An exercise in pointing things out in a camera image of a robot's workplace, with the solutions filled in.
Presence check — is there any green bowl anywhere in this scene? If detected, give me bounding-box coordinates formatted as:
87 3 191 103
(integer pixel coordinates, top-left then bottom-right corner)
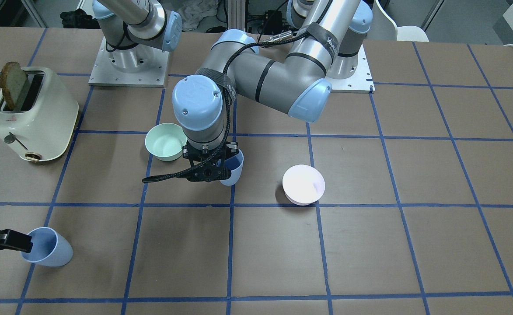
144 123 187 161

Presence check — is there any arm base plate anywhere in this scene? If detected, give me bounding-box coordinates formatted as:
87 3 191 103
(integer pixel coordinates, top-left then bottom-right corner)
88 38 171 88
326 45 376 93

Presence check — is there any pink bowl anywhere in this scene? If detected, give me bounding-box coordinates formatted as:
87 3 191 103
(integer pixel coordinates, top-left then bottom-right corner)
282 164 325 206

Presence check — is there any cream toaster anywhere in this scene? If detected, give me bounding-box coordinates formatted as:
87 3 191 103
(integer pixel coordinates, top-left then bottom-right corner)
0 66 80 162

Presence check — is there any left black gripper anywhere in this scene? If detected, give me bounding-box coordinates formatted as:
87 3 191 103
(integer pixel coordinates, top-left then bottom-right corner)
182 142 240 182

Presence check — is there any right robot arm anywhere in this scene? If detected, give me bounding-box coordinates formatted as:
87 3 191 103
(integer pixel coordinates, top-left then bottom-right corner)
0 0 181 253

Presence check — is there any blue cup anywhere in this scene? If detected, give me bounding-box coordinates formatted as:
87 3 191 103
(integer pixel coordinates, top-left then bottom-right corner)
20 227 73 267
220 149 244 187

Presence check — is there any bread slice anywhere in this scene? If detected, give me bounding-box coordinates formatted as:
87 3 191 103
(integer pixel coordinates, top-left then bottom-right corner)
0 61 30 111

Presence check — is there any white chair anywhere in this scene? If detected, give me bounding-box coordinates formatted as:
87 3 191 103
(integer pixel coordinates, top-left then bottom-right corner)
366 0 429 42

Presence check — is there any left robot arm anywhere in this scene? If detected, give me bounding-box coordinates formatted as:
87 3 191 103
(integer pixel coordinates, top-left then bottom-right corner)
151 0 373 182

